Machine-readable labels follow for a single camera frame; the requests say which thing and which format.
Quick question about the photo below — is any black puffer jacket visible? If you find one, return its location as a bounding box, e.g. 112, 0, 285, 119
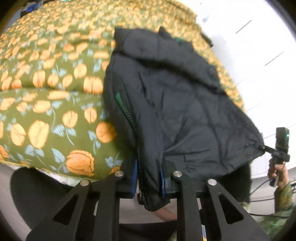
103, 28, 264, 211

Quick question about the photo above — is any camouflage right sleeve forearm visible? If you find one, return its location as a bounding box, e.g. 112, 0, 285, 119
259, 182, 295, 239

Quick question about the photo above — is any person's right hand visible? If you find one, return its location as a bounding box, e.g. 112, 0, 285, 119
267, 158, 290, 190

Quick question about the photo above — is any green orange floral bedspread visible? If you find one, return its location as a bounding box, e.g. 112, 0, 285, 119
1, 1, 244, 186

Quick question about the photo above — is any white wardrobe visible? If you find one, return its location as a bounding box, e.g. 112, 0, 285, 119
185, 1, 295, 169

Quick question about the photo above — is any dark wooden nightstand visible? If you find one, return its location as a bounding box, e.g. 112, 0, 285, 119
201, 32, 214, 48

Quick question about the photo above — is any black cable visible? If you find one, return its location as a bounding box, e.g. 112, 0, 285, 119
248, 162, 296, 219

